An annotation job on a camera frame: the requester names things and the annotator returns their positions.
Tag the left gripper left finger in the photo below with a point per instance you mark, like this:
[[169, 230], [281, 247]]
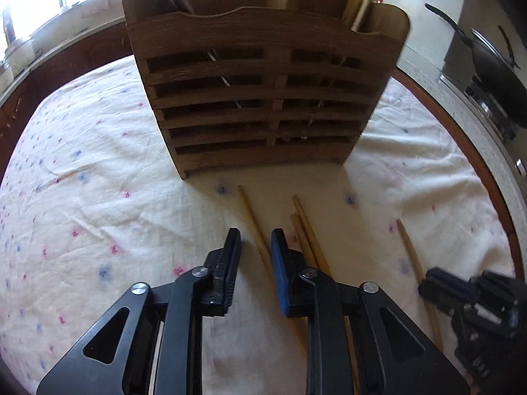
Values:
[[150, 339]]

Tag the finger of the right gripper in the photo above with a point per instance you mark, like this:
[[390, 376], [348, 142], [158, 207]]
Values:
[[449, 293]]

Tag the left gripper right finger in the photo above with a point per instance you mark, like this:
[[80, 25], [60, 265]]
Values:
[[359, 340]]

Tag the wooden chopstick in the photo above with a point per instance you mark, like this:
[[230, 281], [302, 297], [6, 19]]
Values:
[[257, 233], [323, 265], [420, 275], [303, 241]]

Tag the metal chopstick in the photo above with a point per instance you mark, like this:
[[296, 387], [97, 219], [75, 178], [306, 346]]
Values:
[[192, 63]]

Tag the floral white tablecloth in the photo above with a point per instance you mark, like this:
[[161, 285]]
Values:
[[91, 203]]

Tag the gas stove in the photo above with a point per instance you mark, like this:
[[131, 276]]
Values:
[[509, 135]]

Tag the black wok pan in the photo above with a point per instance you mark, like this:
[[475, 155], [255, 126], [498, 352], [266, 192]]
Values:
[[494, 71]]

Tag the wooden utensil holder box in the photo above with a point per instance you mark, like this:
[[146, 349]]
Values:
[[328, 80]]

